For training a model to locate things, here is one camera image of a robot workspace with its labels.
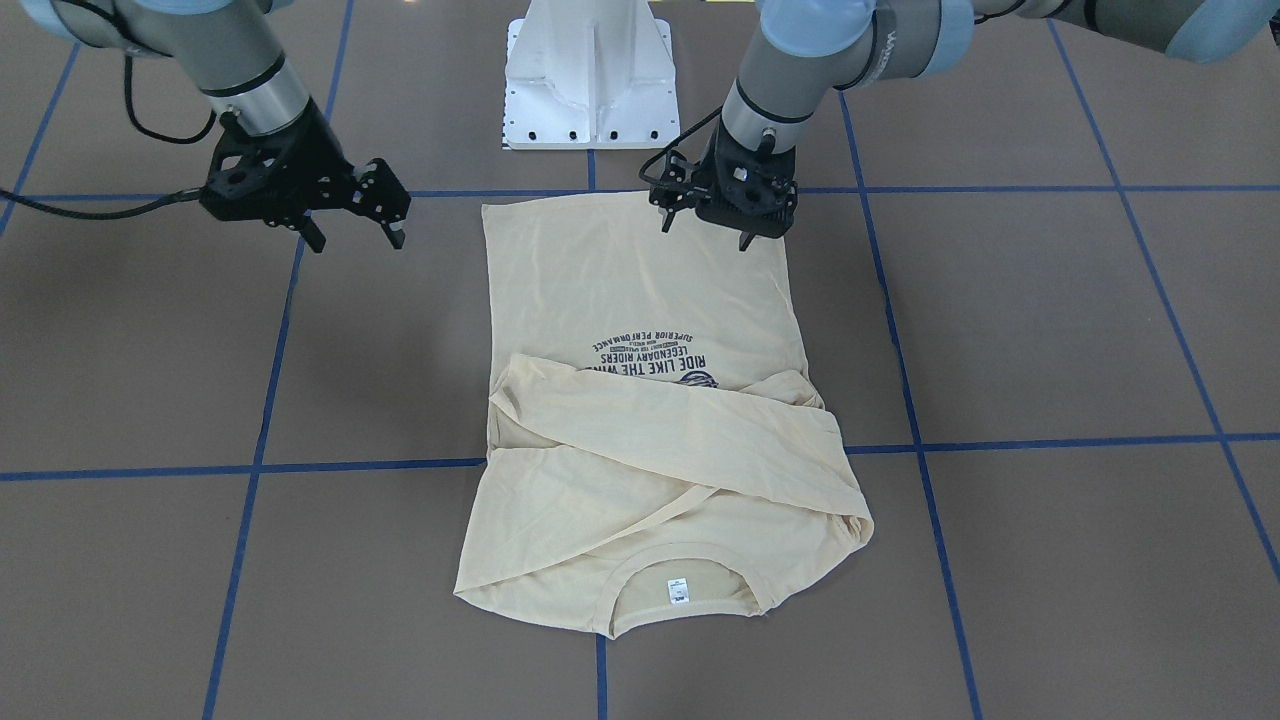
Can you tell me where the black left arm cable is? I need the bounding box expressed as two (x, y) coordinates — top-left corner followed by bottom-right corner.
(637, 106), (724, 187)

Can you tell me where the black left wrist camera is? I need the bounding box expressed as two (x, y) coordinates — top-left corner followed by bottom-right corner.
(643, 150), (709, 210)

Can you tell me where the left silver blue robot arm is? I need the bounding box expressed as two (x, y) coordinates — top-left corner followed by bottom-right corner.
(637, 1), (1277, 249)

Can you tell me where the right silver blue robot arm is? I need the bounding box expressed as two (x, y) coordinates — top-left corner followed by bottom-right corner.
(22, 1), (411, 252)

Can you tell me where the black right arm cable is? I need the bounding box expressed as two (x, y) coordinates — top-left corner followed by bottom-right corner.
(0, 50), (218, 222)

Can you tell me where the beige long-sleeve printed shirt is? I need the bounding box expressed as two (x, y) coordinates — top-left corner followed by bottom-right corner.
(454, 192), (874, 638)

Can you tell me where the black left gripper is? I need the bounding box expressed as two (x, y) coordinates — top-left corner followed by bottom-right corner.
(660, 120), (797, 252)

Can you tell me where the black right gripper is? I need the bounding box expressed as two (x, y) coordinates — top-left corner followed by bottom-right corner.
(198, 100), (406, 254)

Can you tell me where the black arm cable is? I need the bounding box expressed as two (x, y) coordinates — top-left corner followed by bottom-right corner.
(0, 50), (218, 222)
(637, 106), (724, 187)

